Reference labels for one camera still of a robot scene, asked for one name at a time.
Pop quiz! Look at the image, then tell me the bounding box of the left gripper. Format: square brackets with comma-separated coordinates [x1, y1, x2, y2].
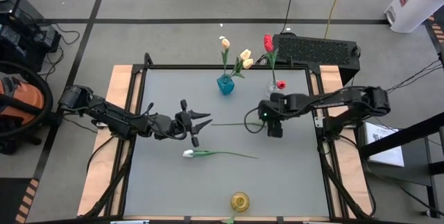
[174, 99, 213, 148]

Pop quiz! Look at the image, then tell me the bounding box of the cream artificial tulip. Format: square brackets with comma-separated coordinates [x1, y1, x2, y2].
[230, 58, 255, 80]
[231, 49, 253, 79]
[220, 37, 232, 79]

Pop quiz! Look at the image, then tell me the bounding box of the clear glass vase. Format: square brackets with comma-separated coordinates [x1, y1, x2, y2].
[265, 78, 282, 96]

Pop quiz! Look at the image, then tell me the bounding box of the blue glass vase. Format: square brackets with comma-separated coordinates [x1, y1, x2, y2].
[216, 74, 236, 96]

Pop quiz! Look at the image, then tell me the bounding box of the yellow glass vase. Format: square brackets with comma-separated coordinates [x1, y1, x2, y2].
[230, 191, 250, 213]

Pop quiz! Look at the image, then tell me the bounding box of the wooden table side board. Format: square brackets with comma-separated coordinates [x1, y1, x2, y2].
[76, 64, 135, 217]
[318, 64, 374, 217]

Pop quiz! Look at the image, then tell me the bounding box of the black perforated computer case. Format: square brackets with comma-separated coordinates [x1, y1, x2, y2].
[269, 33, 361, 86]

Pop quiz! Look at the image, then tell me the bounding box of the white paper manual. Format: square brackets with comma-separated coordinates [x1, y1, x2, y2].
[364, 123, 406, 168]

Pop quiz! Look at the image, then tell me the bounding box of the black metal stand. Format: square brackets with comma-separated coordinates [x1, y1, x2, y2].
[359, 111, 444, 218]

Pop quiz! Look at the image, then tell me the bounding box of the orange and black vacuum cleaner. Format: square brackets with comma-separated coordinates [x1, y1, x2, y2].
[0, 60, 55, 155]

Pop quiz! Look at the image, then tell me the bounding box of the white bin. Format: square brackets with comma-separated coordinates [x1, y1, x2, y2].
[384, 0, 444, 34]

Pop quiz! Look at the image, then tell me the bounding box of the black metal table frame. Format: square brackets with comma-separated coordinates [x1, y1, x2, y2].
[81, 52, 377, 224]

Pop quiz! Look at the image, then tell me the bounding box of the black floor cable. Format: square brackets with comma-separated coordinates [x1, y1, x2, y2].
[280, 0, 298, 34]

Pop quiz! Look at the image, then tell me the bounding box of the yellow floor cable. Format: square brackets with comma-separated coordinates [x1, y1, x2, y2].
[324, 0, 348, 40]

